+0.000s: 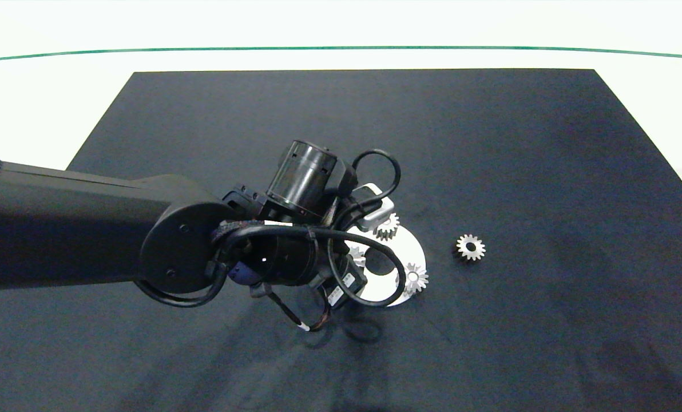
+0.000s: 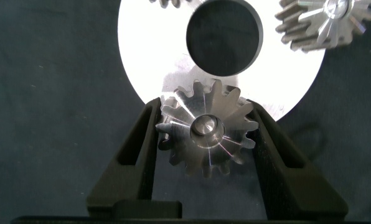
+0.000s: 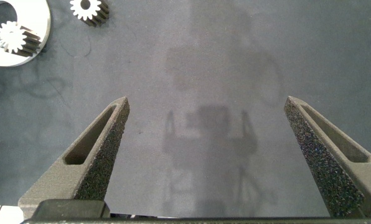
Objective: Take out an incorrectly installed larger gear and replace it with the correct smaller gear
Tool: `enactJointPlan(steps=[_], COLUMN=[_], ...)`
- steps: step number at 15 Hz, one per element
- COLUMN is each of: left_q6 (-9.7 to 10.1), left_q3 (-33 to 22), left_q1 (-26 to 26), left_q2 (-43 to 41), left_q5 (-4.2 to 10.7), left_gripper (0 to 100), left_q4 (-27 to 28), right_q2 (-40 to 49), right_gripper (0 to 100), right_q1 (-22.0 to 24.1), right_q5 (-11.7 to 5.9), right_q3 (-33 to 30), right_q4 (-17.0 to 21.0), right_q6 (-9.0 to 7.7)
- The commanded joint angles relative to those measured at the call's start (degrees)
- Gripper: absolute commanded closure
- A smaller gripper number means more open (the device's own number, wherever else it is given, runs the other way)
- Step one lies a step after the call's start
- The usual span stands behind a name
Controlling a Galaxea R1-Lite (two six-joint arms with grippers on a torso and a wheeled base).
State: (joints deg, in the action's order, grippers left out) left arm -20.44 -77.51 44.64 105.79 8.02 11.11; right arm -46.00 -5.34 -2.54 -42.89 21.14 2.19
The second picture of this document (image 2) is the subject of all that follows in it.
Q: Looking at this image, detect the large steel gear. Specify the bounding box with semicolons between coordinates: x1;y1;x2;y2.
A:
155;78;260;179

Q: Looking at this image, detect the round white plate with pins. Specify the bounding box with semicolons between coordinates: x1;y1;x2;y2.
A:
117;0;327;136

